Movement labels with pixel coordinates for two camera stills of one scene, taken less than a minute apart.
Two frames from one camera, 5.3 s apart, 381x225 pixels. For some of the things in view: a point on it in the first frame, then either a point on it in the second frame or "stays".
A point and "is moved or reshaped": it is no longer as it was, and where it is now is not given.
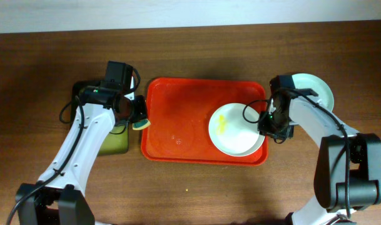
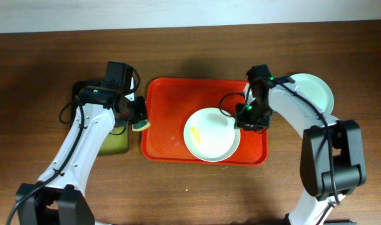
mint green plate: x=304 y=80 stays
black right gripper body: x=275 y=124 to x=254 y=115
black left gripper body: x=139 y=110 stays
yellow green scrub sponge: x=141 y=125 stays
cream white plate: x=232 y=134 is moved or reshaped
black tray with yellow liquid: x=117 y=141 stays
